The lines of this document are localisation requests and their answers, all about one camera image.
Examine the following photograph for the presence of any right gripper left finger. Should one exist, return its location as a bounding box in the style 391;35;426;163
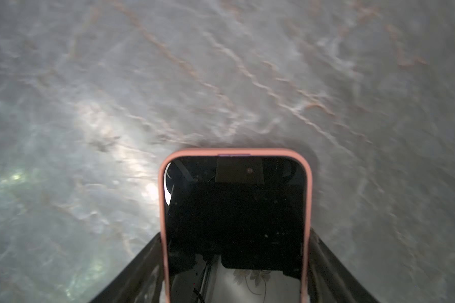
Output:
90;234;164;303

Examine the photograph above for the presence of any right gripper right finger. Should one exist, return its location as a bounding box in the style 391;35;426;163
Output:
308;229;379;303

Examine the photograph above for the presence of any black phone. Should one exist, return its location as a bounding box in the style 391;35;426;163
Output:
164;155;308;303

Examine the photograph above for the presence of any pink phone case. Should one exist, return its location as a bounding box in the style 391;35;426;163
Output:
158;148;313;303

